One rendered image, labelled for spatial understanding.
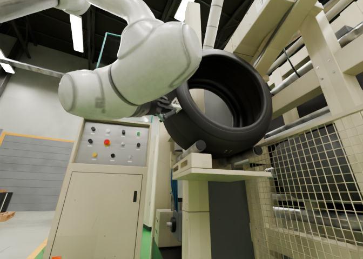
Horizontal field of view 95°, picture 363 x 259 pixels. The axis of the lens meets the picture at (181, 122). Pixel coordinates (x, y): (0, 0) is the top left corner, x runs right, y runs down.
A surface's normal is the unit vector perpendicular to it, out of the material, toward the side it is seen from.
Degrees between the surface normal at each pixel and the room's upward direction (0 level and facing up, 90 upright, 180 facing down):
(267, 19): 180
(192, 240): 90
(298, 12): 162
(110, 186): 90
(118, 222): 90
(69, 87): 113
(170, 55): 137
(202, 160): 90
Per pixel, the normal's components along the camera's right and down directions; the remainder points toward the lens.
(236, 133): 0.26, -0.20
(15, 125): 0.44, -0.35
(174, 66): 0.17, 0.66
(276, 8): -0.01, 0.92
